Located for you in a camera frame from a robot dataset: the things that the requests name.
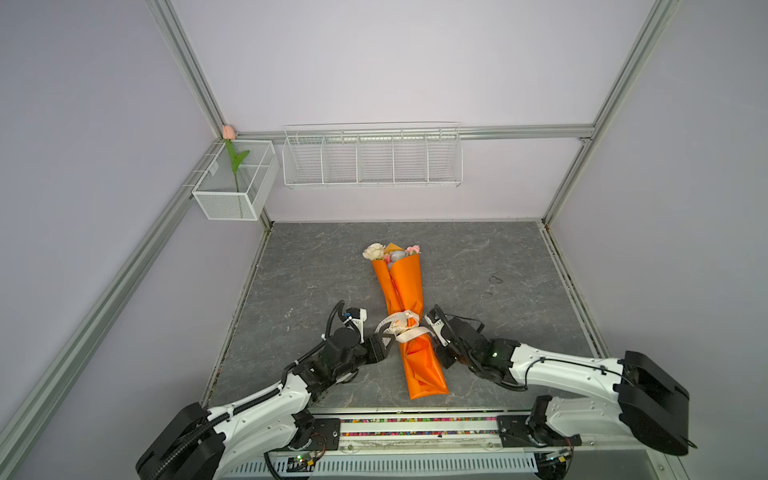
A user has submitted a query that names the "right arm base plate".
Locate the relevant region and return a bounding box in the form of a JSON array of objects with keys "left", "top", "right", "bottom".
[{"left": 497, "top": 414, "right": 582, "bottom": 448}]

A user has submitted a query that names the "white rose fake flower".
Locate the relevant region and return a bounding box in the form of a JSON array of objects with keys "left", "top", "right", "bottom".
[{"left": 389, "top": 250, "right": 409, "bottom": 265}]

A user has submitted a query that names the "cream rose fake flower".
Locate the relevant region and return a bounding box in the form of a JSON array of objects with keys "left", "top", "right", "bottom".
[{"left": 362, "top": 243, "right": 386, "bottom": 261}]

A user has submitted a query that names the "white wire wall basket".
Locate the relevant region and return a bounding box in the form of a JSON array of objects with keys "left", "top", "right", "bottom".
[{"left": 282, "top": 122, "right": 464, "bottom": 188}]

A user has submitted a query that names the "orange wrapping paper sheet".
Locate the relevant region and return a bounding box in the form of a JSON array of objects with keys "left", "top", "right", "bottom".
[{"left": 363, "top": 243, "right": 449, "bottom": 400}]

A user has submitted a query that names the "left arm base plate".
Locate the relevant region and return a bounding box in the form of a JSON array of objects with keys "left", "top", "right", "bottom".
[{"left": 287, "top": 417, "right": 341, "bottom": 451}]

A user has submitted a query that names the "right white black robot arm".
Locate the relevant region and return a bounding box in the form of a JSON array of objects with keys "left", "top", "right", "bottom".
[{"left": 435, "top": 317, "right": 695, "bottom": 456}]

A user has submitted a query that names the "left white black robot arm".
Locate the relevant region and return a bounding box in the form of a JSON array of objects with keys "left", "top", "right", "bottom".
[{"left": 136, "top": 329, "right": 394, "bottom": 479}]

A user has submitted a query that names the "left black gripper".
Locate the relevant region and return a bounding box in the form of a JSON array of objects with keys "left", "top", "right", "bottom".
[{"left": 334, "top": 333, "right": 395, "bottom": 381}]

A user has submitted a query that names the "aluminium front rail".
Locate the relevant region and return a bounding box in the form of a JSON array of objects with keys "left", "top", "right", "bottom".
[{"left": 167, "top": 409, "right": 673, "bottom": 458}]

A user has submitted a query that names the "white mesh corner basket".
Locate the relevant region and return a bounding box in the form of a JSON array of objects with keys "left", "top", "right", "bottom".
[{"left": 192, "top": 140, "right": 279, "bottom": 221}]

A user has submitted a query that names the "white ribbon strip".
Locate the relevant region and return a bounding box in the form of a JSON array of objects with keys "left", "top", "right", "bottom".
[{"left": 375, "top": 310, "right": 435, "bottom": 344}]

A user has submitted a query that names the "pink tulip fake flower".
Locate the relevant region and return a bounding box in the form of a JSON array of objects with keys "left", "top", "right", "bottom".
[{"left": 222, "top": 125, "right": 250, "bottom": 192}]

